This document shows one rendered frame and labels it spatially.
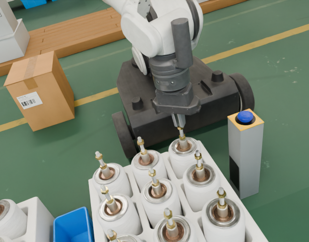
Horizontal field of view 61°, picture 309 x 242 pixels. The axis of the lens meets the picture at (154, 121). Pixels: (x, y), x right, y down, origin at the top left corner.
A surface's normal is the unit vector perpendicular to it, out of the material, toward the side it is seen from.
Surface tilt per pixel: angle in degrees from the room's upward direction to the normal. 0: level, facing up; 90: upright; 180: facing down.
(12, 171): 0
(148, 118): 45
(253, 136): 90
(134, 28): 90
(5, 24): 90
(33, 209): 0
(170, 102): 90
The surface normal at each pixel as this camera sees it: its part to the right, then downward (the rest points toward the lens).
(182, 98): -0.38, 0.64
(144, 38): -0.72, 0.54
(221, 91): 0.06, -0.15
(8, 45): 0.28, 0.55
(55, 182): -0.20, -0.77
